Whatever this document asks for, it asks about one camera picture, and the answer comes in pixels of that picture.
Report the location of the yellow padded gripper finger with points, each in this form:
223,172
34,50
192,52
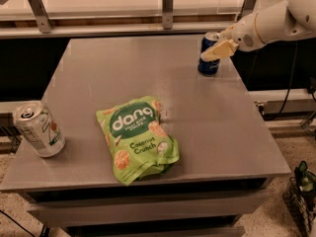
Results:
222,49
227,33

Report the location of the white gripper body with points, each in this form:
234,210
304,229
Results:
244,33

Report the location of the blue pepsi can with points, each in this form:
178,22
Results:
208,63

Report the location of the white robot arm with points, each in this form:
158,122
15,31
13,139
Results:
287,20

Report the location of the green rice chip bag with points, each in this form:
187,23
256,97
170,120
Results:
138,143

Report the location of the white green soda can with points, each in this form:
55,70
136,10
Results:
36,123

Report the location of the grey drawer cabinet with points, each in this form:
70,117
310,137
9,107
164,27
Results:
228,156

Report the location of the middle metal bracket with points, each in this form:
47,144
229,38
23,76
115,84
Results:
167,14

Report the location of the black wire basket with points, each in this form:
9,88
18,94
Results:
300,199

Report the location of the left metal bracket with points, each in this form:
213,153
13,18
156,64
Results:
41,16

